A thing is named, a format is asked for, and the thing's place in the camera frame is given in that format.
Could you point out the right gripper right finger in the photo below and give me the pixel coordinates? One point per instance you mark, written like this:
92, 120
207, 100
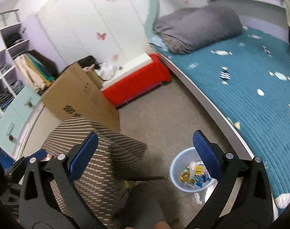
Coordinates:
253, 206

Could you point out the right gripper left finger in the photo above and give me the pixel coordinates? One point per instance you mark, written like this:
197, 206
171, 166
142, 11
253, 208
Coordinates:
48, 197

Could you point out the light blue plastic trash bin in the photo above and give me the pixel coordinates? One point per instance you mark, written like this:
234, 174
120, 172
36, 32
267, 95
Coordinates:
188, 173

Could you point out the mint green drawer cabinet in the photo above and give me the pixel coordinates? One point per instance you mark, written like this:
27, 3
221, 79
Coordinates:
18, 120

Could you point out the brown polka dot tablecloth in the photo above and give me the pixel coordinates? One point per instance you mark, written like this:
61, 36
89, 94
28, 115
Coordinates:
116, 159

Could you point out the large cardboard box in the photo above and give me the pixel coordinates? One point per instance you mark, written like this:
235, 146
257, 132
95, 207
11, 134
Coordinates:
74, 94

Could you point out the hanging clothes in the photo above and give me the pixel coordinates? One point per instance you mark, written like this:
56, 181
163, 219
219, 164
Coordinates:
39, 71

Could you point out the teal quilted bed cover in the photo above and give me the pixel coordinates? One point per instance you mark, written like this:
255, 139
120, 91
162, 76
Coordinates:
248, 79

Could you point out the white plastic bag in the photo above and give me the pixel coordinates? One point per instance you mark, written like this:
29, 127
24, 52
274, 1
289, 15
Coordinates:
107, 71

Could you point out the red upholstered bench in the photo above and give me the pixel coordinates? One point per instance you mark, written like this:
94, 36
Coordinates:
138, 82

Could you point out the white wardrobe doors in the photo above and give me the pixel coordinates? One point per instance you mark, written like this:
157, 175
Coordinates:
71, 26

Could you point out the grey folded blanket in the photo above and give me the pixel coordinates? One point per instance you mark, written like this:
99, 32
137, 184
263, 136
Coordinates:
189, 29

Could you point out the pink butterfly wall sticker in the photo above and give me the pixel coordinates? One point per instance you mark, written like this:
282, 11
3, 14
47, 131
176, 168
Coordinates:
101, 36

